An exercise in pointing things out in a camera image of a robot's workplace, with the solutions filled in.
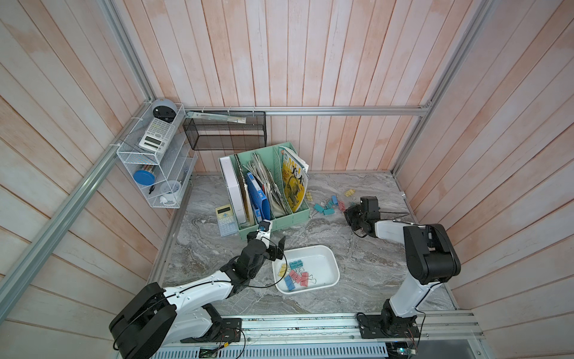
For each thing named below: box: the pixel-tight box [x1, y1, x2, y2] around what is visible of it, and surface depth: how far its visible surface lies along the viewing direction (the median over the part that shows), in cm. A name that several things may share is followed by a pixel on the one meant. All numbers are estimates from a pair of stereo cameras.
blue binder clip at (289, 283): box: [284, 274, 296, 291], surface depth 85 cm
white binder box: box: [218, 157, 246, 226], surface depth 87 cm
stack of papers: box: [242, 152, 292, 218], surface depth 93 cm
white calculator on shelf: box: [139, 117, 176, 153], surface depth 79 cm
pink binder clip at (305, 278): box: [299, 271, 317, 288], surface depth 85 cm
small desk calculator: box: [215, 203, 239, 238], surface depth 102 cm
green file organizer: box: [228, 142, 311, 241], surface depth 95 cm
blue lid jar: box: [133, 169, 157, 186], surface depth 79 cm
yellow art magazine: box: [281, 148, 309, 214], surface depth 95 cm
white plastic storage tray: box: [272, 245, 341, 294], surface depth 88 cm
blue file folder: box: [245, 172, 271, 224], surface depth 89 cm
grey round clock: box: [150, 98, 178, 124], surface depth 83 cm
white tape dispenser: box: [159, 179, 182, 206], surface depth 93 cm
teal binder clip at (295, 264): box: [289, 259, 304, 270], surface depth 90 cm
